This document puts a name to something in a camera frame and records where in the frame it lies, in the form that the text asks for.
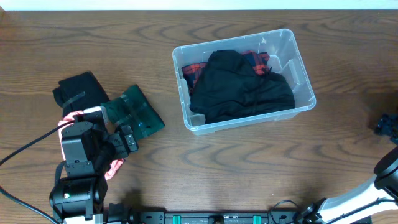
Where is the pink patterned garment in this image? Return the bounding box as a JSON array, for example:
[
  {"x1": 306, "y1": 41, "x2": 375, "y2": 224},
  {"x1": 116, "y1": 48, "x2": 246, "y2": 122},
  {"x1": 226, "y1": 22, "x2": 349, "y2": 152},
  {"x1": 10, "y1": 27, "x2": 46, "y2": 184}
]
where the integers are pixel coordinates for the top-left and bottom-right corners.
[{"x1": 58, "y1": 110, "x2": 124, "y2": 180}]

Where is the dark green garment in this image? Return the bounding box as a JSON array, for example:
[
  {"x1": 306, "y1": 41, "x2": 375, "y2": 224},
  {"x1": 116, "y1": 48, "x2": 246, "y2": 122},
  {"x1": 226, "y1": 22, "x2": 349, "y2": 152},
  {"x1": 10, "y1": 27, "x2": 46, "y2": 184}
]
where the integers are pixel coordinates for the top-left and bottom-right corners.
[{"x1": 101, "y1": 85, "x2": 165, "y2": 141}]

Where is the black garment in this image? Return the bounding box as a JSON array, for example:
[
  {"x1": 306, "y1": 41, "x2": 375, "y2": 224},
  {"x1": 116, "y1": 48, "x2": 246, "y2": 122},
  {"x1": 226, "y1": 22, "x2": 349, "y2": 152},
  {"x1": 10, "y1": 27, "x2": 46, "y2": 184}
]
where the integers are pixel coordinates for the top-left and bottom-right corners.
[
  {"x1": 190, "y1": 50, "x2": 295, "y2": 124},
  {"x1": 52, "y1": 71, "x2": 110, "y2": 117}
]

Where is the clear plastic storage bin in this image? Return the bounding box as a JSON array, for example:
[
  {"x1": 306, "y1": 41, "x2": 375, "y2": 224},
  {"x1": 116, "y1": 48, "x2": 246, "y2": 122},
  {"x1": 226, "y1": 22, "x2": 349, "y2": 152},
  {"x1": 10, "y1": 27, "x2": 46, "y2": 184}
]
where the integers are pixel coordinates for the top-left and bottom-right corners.
[{"x1": 172, "y1": 29, "x2": 317, "y2": 135}]

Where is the red plaid shirt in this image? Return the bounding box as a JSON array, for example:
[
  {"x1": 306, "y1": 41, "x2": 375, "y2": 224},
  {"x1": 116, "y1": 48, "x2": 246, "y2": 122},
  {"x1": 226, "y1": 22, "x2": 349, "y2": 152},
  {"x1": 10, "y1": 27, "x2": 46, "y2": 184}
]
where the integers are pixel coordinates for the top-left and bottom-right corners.
[{"x1": 182, "y1": 50, "x2": 271, "y2": 94}]

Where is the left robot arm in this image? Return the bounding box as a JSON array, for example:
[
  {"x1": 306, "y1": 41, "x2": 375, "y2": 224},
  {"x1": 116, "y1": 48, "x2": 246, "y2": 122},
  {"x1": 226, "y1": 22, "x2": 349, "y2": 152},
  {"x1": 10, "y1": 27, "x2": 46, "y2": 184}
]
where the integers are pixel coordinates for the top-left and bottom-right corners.
[{"x1": 50, "y1": 121, "x2": 138, "y2": 223}]

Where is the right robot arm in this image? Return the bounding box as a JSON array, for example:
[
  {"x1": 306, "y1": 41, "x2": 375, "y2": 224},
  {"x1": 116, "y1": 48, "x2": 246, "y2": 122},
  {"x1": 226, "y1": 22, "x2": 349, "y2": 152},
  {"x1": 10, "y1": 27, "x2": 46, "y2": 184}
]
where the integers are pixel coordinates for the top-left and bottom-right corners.
[{"x1": 294, "y1": 148, "x2": 397, "y2": 224}]

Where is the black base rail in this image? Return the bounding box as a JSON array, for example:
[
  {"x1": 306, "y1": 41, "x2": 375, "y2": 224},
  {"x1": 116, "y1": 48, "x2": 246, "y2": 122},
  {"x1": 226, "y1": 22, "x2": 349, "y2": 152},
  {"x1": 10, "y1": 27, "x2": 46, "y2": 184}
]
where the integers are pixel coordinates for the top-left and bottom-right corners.
[{"x1": 102, "y1": 203, "x2": 373, "y2": 224}]

